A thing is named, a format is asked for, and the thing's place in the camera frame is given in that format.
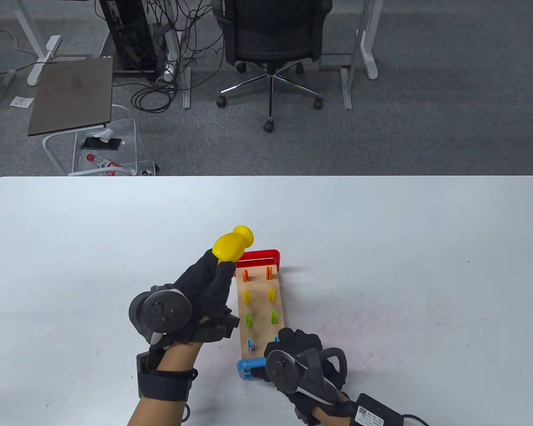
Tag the person's left forearm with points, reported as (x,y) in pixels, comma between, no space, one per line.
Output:
(155,412)

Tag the black computer tower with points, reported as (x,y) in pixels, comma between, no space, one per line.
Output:
(129,31)

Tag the clear plastic storage bin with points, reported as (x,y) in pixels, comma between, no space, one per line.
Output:
(126,133)

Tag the person's left hand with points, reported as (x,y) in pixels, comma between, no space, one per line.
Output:
(204,284)

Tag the black wrist box with label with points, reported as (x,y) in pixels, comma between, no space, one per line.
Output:
(375,415)

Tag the white crumpled paper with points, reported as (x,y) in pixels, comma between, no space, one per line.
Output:
(104,134)

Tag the black office chair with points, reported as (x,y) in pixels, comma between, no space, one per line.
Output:
(271,35)

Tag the yellow toy hammer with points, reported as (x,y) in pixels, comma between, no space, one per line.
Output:
(228,248)

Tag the rainbow wooden hammer bench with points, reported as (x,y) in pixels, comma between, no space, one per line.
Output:
(260,306)

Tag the red-capped bottle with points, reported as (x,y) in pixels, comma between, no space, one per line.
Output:
(104,163)

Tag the brown side table top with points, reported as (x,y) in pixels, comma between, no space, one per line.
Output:
(71,93)

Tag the black smartphone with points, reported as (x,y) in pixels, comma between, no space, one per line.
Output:
(100,144)

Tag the white metal table frame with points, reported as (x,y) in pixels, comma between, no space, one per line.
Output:
(49,148)

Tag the person's right hand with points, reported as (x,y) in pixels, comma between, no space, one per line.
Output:
(300,339)

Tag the white power strip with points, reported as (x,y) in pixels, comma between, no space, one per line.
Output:
(169,71)

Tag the grey desk leg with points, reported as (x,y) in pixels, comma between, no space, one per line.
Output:
(347,88)
(184,88)

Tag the paper sheet on floor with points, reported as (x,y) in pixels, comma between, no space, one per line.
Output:
(22,102)

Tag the grey round glove tracker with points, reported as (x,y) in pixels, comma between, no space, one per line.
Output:
(280,368)
(160,310)

